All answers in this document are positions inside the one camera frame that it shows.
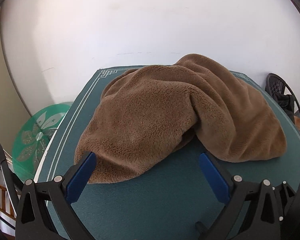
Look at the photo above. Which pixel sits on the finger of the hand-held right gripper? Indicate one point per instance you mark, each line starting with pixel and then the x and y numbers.
pixel 286 195

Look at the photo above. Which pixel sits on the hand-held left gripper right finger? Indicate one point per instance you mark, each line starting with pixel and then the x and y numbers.
pixel 213 177

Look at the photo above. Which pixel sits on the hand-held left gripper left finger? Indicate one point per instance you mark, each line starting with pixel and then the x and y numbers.
pixel 82 175

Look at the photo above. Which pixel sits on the brown fleece garment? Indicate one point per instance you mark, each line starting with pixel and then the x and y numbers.
pixel 152 110

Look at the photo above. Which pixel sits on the teal table mat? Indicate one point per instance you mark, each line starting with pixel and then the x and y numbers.
pixel 152 205

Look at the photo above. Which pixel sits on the black mesh chair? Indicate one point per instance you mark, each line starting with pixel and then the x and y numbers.
pixel 275 82
pixel 2 165

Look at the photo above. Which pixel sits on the wooden railing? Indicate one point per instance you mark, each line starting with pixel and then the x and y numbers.
pixel 0 195

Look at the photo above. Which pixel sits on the black clothing on chair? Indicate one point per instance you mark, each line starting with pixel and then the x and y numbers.
pixel 285 105

